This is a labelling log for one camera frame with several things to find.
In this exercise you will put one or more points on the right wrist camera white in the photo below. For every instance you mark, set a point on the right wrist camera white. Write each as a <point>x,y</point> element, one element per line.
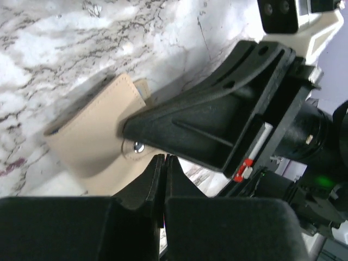
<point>306,26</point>

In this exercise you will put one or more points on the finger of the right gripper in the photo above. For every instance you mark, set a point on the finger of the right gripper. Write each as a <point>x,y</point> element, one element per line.
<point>211,122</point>

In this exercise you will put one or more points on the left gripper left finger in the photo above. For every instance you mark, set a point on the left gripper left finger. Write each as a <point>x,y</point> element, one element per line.
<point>125,226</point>

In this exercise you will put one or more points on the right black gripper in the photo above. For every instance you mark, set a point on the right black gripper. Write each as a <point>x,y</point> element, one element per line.
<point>305,134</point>

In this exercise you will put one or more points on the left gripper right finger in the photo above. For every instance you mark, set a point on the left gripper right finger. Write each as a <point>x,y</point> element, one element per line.
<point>221,228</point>

